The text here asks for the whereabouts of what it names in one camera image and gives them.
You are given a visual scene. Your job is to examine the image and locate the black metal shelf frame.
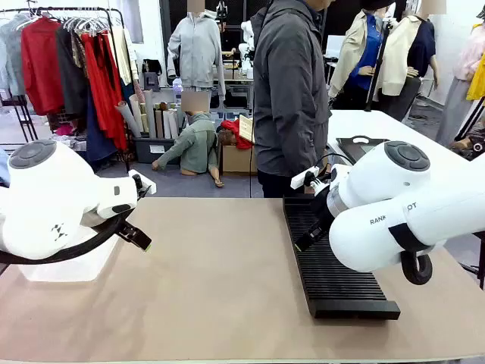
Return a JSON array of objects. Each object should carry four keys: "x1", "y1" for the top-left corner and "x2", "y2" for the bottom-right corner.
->
[{"x1": 0, "y1": 94, "x2": 39, "y2": 143}]

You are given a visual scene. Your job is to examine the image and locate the pink white clothes pile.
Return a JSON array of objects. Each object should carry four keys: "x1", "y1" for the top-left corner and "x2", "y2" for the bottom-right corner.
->
[{"x1": 47, "y1": 121, "x2": 88, "y2": 152}]

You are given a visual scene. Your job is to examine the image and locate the black metal clothes rack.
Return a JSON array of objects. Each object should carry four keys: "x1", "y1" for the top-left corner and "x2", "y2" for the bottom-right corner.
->
[{"x1": 0, "y1": 5, "x2": 132, "y2": 174}]

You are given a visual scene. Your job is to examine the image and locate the light gray-blue sweater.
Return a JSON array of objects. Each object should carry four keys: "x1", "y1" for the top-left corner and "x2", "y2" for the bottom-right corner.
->
[{"x1": 0, "y1": 14, "x2": 27, "y2": 98}]

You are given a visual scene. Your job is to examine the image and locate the clear plastic storage box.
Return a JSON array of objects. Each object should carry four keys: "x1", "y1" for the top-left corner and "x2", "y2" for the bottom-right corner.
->
[{"x1": 17, "y1": 227, "x2": 123, "y2": 284}]

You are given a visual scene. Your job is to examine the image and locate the black hanging garment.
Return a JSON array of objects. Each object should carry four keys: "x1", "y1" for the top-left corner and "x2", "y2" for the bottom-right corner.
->
[{"x1": 55, "y1": 25, "x2": 91, "y2": 121}]

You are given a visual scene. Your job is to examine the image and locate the cream hanging garment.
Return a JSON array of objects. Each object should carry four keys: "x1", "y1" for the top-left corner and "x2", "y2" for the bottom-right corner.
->
[{"x1": 111, "y1": 25, "x2": 140, "y2": 87}]

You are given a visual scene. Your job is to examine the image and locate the red shirt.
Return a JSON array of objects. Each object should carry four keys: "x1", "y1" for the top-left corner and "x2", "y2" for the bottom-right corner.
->
[{"x1": 20, "y1": 17, "x2": 66, "y2": 117}]

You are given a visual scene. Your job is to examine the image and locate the gray leaning paper roll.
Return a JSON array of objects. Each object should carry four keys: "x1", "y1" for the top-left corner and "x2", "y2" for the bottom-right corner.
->
[{"x1": 114, "y1": 100, "x2": 142, "y2": 138}]

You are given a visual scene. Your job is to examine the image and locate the white plastic hangers bundle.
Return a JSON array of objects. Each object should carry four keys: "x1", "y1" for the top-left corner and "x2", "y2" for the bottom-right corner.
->
[{"x1": 62, "y1": 15, "x2": 111, "y2": 36}]

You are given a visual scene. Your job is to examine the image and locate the mannequin beige coat blue shirt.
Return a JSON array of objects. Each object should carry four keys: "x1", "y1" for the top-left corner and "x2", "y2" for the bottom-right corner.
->
[{"x1": 328, "y1": 0, "x2": 388, "y2": 100}]

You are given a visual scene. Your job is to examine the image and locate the long red dress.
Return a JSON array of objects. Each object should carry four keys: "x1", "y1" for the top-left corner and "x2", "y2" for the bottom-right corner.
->
[{"x1": 80, "y1": 33, "x2": 129, "y2": 152}]

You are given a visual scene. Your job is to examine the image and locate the mannequin cream jacket navy shirt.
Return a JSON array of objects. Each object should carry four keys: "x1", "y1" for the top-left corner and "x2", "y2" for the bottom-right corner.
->
[{"x1": 378, "y1": 0, "x2": 440, "y2": 122}]

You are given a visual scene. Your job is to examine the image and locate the black handbag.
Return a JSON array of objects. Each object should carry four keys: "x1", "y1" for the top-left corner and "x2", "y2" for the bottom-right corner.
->
[{"x1": 142, "y1": 59, "x2": 164, "y2": 92}]

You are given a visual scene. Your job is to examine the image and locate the dark gray storage bin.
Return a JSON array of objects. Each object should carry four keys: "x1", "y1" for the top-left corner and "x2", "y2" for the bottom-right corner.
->
[{"x1": 132, "y1": 136, "x2": 179, "y2": 165}]

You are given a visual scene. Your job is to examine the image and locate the black metal robot stand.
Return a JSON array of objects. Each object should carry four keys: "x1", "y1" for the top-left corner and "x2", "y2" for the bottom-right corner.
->
[{"x1": 476, "y1": 231, "x2": 485, "y2": 291}]

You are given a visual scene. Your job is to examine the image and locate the black tripod legs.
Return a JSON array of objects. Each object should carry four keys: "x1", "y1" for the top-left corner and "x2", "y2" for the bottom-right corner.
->
[{"x1": 452, "y1": 96, "x2": 485, "y2": 143}]

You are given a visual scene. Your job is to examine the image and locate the torso mannequin in green-gray jacket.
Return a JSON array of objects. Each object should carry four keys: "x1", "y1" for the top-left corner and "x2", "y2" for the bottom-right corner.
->
[{"x1": 151, "y1": 93, "x2": 225, "y2": 189}]

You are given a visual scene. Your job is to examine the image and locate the red cloth heap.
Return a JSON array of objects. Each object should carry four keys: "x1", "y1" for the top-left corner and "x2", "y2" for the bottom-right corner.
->
[{"x1": 221, "y1": 119, "x2": 255, "y2": 151}]

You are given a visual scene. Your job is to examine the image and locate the mannequin in gray hoodie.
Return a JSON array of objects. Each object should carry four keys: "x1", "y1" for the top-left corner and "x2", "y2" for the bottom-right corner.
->
[{"x1": 166, "y1": 0, "x2": 227, "y2": 100}]

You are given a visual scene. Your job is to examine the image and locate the navy hanging garment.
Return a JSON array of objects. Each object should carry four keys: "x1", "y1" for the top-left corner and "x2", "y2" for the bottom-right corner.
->
[{"x1": 85, "y1": 89, "x2": 119, "y2": 164}]

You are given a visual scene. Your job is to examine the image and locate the cardboard box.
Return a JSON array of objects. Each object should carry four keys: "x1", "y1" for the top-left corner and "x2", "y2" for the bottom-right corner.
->
[{"x1": 219, "y1": 143, "x2": 258, "y2": 175}]

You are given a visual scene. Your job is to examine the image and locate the white folding table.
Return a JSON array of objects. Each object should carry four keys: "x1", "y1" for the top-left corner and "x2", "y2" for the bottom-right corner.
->
[{"x1": 326, "y1": 109, "x2": 477, "y2": 179}]

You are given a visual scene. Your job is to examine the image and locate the person in gray jacket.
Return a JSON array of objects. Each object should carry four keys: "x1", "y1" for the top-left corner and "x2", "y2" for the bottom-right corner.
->
[{"x1": 252, "y1": 0, "x2": 331, "y2": 199}]

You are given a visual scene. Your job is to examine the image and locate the leopard print scarf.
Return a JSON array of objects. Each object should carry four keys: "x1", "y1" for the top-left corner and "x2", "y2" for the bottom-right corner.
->
[{"x1": 70, "y1": 32, "x2": 89, "y2": 79}]

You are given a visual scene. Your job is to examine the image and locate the beige paper roll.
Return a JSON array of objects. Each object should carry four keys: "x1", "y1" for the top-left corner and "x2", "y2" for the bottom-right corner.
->
[{"x1": 128, "y1": 93, "x2": 149, "y2": 133}]

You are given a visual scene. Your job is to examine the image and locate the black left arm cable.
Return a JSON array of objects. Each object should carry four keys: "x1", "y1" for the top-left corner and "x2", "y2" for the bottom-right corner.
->
[{"x1": 0, "y1": 212, "x2": 130, "y2": 266}]

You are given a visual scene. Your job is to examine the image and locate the mannequin pink top gray skirt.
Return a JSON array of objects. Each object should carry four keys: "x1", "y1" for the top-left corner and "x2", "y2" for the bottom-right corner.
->
[{"x1": 435, "y1": 11, "x2": 485, "y2": 147}]

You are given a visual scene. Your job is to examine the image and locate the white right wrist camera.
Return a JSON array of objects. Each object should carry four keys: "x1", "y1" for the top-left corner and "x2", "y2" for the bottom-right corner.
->
[{"x1": 290, "y1": 165, "x2": 330, "y2": 198}]

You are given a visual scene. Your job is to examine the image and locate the blue cloth drape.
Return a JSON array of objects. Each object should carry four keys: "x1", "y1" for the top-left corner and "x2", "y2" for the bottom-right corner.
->
[{"x1": 0, "y1": 147, "x2": 11, "y2": 189}]

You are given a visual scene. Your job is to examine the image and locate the black slotted PCB rack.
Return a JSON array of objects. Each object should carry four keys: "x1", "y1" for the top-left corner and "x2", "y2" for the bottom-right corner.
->
[{"x1": 282, "y1": 195, "x2": 402, "y2": 320}]

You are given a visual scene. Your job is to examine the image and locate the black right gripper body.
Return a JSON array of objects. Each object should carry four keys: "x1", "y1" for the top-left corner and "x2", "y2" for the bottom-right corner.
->
[{"x1": 311, "y1": 190, "x2": 338, "y2": 229}]

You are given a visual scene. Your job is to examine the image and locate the black camera pole stand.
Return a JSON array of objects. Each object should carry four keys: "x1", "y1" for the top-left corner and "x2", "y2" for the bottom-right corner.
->
[{"x1": 365, "y1": 17, "x2": 396, "y2": 113}]

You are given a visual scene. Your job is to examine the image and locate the yellow garment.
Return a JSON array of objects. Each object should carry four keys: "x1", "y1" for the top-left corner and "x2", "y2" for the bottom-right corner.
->
[{"x1": 465, "y1": 51, "x2": 485, "y2": 102}]

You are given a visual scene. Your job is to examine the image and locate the white box monitor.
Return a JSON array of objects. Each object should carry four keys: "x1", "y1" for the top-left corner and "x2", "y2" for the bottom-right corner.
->
[{"x1": 325, "y1": 34, "x2": 348, "y2": 58}]

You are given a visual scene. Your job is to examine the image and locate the white humanoid robot figure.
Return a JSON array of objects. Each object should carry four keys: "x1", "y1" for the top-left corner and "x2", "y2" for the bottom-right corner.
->
[{"x1": 237, "y1": 20, "x2": 255, "y2": 80}]

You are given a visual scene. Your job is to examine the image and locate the tall gray paper roll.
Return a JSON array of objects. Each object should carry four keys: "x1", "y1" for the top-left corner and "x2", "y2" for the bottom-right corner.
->
[{"x1": 142, "y1": 89, "x2": 157, "y2": 140}]

